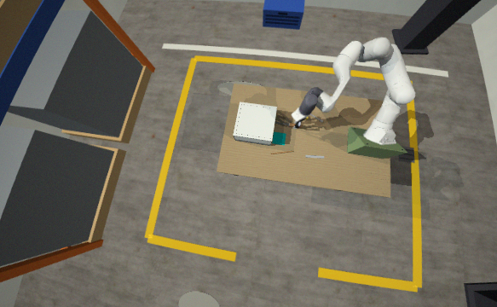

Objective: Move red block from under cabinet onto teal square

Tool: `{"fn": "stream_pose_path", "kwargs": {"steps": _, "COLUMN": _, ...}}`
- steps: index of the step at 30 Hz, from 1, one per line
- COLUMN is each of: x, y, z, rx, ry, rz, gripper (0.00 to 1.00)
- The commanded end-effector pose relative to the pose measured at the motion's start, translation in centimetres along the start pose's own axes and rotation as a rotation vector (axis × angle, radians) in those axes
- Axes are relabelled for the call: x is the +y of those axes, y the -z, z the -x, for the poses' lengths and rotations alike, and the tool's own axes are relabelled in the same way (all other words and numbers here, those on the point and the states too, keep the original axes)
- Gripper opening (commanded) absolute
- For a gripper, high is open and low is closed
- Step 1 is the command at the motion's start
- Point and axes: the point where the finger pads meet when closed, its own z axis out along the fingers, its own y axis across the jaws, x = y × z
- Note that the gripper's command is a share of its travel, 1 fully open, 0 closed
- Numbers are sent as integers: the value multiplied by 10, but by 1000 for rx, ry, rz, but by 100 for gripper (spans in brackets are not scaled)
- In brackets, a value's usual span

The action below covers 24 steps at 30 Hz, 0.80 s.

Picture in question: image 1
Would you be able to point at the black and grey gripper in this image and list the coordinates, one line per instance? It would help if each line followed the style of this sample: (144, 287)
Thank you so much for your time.
(297, 124)

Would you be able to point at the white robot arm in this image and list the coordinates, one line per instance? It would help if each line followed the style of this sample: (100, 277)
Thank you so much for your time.
(400, 89)

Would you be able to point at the teal square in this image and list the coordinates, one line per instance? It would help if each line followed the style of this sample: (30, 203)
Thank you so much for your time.
(279, 138)

